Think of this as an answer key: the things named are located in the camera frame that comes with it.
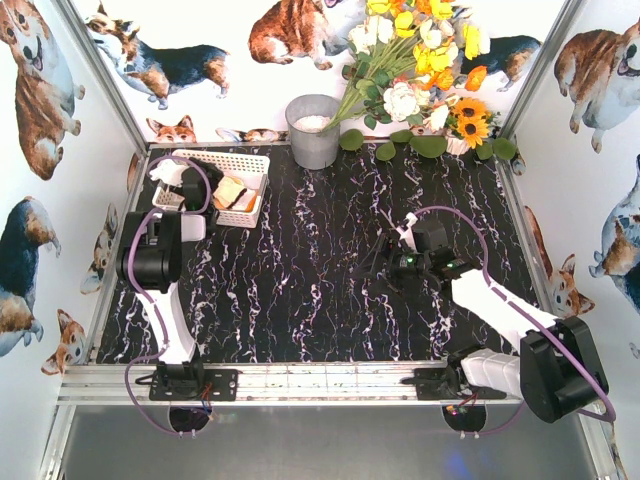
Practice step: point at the sunflower pot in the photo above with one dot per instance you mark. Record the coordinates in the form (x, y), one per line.
(469, 124)

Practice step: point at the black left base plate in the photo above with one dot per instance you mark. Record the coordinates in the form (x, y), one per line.
(215, 384)

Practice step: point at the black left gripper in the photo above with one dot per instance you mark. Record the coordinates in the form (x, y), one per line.
(198, 176)

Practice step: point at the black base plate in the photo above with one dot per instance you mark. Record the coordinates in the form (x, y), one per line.
(445, 384)
(215, 384)

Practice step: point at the artificial flower bouquet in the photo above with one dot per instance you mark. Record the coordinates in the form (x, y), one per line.
(405, 54)

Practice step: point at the grey metal bucket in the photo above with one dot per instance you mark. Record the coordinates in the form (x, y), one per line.
(314, 138)

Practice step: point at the cream glove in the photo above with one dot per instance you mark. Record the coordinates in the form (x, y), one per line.
(228, 192)

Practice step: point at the white perforated storage basket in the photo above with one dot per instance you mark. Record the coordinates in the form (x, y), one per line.
(251, 170)

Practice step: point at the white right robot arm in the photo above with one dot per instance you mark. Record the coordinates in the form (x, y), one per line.
(555, 368)

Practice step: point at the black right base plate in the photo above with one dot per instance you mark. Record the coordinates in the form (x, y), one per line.
(445, 384)

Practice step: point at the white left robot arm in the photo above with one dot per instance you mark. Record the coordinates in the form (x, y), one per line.
(150, 253)

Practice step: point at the white glove orange cuff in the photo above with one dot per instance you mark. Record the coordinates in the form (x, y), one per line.
(246, 202)

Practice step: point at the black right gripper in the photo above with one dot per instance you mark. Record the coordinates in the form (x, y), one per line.
(386, 257)

